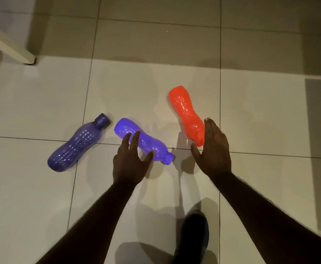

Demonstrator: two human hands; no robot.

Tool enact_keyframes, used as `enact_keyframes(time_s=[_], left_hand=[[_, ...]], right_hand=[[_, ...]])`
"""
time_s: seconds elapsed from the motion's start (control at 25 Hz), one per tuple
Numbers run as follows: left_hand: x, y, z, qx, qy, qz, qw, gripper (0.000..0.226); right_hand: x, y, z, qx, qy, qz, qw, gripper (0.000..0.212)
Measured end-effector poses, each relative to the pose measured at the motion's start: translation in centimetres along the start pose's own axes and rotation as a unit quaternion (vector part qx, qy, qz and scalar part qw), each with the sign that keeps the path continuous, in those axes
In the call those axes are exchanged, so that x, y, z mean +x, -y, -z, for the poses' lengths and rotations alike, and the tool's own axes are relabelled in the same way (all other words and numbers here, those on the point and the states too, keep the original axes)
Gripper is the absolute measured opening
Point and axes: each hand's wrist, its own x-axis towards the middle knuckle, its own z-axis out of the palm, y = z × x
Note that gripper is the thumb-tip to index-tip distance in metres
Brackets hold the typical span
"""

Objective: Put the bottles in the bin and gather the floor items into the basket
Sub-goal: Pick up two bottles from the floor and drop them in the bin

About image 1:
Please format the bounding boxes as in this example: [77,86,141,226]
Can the person's right hand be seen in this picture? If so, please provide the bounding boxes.
[190,118,232,182]

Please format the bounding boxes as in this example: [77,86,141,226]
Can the person's left hand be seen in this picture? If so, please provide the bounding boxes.
[112,131,155,188]

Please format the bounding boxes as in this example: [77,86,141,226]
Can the bright blue bottle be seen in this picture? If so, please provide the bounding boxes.
[114,118,175,166]

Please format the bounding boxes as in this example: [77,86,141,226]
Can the red bottle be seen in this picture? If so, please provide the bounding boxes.
[168,85,206,147]

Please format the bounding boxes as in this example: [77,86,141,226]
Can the dark purple ribbed bottle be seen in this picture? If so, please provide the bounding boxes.
[47,113,111,173]

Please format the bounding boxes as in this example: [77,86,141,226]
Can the person's left forearm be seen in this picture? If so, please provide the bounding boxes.
[35,183,136,264]

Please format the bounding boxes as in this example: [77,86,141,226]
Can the person's right forearm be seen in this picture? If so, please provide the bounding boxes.
[212,173,321,264]

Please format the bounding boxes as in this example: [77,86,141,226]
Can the person's right shoe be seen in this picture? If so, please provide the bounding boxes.
[173,212,210,264]

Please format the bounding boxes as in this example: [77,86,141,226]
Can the white wooden table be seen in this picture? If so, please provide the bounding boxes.
[0,18,37,65]

